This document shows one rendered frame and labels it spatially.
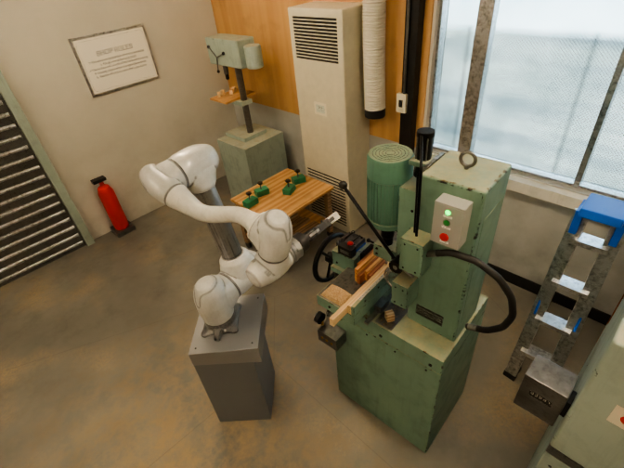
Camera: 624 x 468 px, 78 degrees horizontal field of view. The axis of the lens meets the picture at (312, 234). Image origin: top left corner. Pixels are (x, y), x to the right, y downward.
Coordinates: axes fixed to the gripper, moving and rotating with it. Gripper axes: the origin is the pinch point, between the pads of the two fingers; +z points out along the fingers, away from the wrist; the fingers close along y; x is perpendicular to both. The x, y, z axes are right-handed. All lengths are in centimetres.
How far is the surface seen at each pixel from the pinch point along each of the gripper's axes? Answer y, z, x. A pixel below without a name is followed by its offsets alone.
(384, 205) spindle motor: 11.1, 16.1, -7.8
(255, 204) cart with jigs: -151, 61, 40
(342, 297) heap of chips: -22.8, -3.2, -30.8
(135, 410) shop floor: -158, -87, -27
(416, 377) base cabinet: -20, 2, -79
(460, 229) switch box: 40.6, 7.3, -25.3
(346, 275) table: -30.2, 10.6, -26.5
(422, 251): 24.0, 5.2, -26.7
